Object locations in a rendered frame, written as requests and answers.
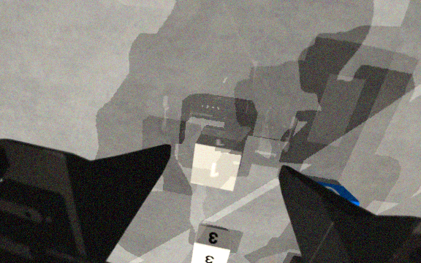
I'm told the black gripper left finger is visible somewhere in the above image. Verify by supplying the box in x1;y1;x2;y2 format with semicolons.
0;139;171;262

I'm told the blue block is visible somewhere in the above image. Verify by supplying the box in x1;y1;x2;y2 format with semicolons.
317;182;359;206

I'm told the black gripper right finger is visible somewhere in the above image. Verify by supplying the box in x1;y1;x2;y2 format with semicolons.
278;165;421;263

